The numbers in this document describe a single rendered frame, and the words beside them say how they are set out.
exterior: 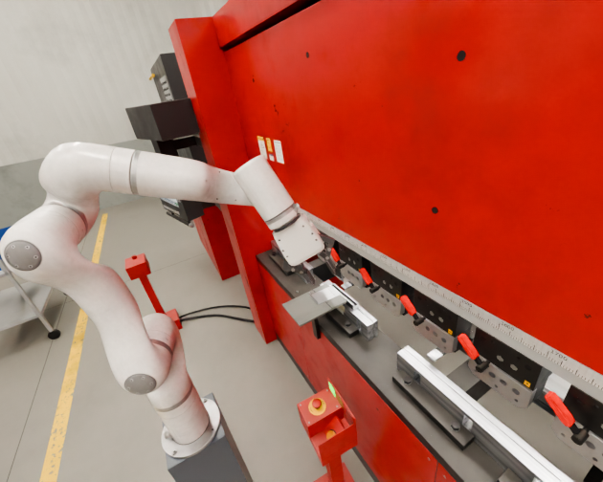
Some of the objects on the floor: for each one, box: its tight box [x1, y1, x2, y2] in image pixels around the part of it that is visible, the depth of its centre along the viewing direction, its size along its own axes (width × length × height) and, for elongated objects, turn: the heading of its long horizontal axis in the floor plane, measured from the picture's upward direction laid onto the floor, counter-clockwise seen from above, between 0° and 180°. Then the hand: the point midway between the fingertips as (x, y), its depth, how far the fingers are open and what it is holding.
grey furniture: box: [0, 259, 68, 367], centre depth 305 cm, size 90×67×95 cm
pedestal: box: [125, 252, 183, 330], centre depth 272 cm, size 20×25×83 cm
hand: (320, 272), depth 74 cm, fingers open, 5 cm apart
